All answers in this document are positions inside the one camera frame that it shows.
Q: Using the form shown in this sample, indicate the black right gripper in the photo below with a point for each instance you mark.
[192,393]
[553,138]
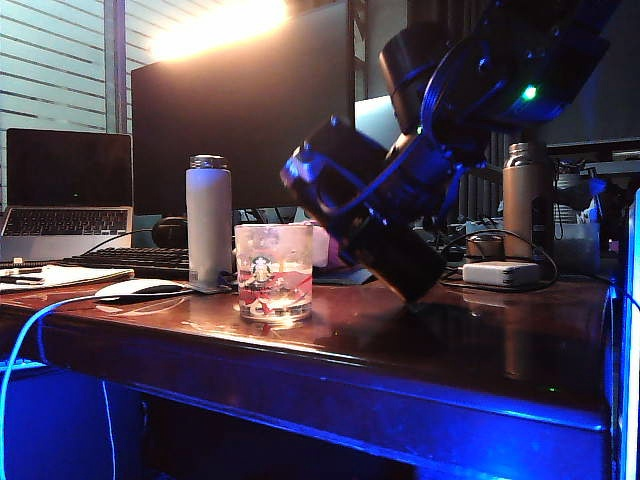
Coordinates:
[415,175]

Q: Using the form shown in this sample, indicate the black thermos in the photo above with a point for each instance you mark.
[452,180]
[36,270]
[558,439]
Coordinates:
[400,265]

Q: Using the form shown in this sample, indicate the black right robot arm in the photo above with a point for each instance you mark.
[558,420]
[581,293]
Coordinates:
[500,60]

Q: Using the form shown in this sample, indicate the printed glass cup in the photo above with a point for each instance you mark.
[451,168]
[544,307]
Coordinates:
[272,280]

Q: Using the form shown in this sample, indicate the brown thermos lid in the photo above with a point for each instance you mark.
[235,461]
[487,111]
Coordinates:
[485,247]

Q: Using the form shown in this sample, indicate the white thermos bottle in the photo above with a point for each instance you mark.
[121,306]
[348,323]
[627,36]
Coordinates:
[209,225]

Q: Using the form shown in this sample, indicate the brown metal thermos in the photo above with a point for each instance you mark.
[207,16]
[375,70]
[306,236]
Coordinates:
[525,210]

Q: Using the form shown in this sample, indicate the pink purple plush toy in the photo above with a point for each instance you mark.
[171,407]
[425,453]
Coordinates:
[325,250]

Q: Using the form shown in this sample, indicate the dark flat mat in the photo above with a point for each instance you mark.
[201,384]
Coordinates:
[345,276]

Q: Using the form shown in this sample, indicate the large black monitor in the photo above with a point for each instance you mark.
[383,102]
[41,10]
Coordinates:
[240,125]

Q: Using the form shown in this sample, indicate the dark square coaster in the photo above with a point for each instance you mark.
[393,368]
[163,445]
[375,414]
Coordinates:
[220,289]

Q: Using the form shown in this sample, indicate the white power adapter brick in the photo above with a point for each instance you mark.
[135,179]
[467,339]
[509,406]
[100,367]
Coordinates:
[500,274]

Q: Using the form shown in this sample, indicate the black round speaker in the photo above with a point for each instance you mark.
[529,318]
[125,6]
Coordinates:
[170,232]

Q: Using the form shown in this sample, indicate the black keyboard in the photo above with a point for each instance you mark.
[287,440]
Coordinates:
[130,260]

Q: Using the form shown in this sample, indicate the white computer mouse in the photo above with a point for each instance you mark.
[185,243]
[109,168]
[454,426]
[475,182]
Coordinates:
[135,289]

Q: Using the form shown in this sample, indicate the translucent plastic container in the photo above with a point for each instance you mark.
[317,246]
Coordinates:
[577,250]

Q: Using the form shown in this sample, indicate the white paper notebook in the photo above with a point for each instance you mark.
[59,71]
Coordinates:
[80,275]

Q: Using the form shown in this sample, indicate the silver open laptop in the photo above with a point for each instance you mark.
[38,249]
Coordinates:
[65,170]

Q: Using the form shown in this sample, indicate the white window blinds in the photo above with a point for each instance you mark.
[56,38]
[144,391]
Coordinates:
[50,75]

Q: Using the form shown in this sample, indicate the black pen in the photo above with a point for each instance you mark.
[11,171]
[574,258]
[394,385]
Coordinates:
[25,280]

